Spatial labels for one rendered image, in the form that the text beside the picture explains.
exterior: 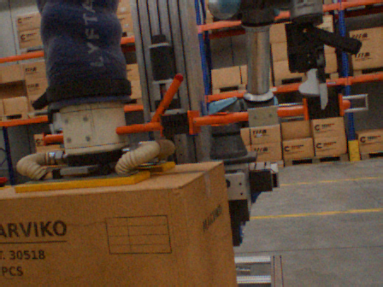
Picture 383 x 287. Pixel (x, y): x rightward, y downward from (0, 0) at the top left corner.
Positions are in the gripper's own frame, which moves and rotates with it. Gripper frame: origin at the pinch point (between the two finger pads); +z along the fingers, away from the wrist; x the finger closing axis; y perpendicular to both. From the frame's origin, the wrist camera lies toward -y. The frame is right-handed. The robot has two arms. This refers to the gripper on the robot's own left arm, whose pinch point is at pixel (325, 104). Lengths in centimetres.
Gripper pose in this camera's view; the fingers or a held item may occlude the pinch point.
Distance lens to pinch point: 98.7
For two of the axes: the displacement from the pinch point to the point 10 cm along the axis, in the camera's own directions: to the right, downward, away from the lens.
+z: 1.2, 9.9, 0.5
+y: -9.5, 1.0, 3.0
